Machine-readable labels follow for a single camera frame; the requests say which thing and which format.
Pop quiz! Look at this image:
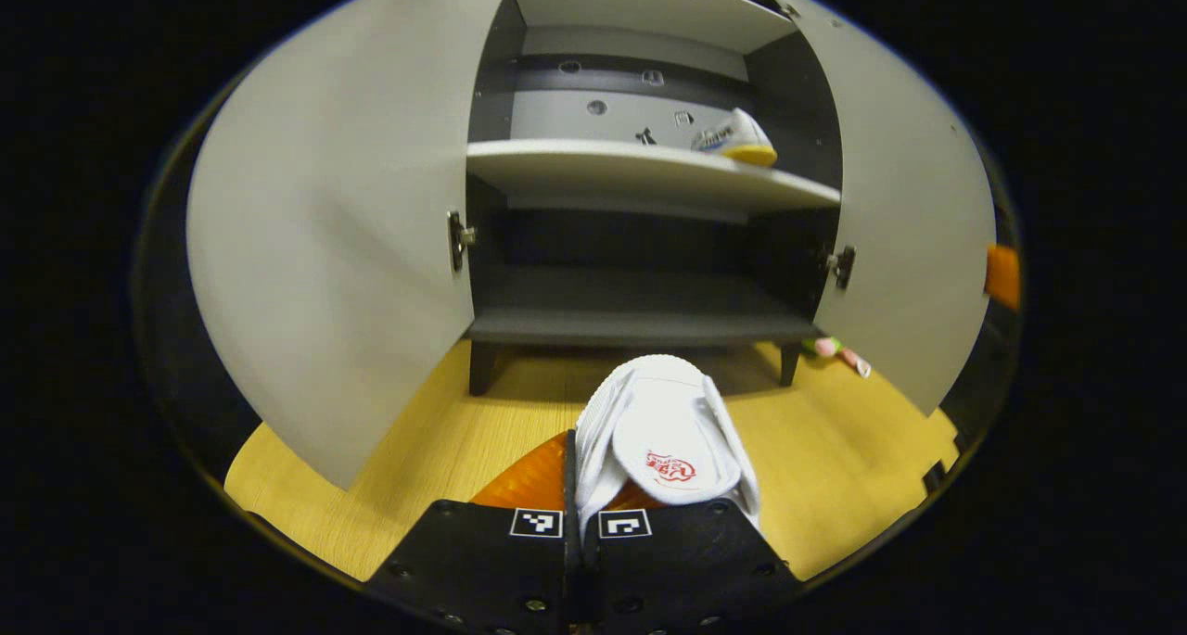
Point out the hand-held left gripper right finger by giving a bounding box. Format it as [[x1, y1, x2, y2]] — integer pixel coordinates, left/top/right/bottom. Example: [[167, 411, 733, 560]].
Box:
[[582, 482, 806, 635]]

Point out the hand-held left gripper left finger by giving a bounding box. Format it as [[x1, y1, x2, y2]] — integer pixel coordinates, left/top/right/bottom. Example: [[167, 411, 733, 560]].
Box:
[[369, 428, 583, 635]]

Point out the grey shoe cabinet door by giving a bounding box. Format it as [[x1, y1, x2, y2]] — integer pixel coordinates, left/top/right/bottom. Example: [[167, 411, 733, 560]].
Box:
[[185, 0, 520, 492], [784, 5, 999, 419]]

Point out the white shoe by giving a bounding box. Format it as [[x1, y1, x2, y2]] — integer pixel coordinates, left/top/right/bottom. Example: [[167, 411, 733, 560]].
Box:
[[574, 354, 764, 536], [690, 107, 779, 169]]

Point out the green pink plush toy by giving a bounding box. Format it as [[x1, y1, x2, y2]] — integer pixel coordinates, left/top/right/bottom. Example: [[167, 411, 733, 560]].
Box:
[[801, 336, 874, 379]]

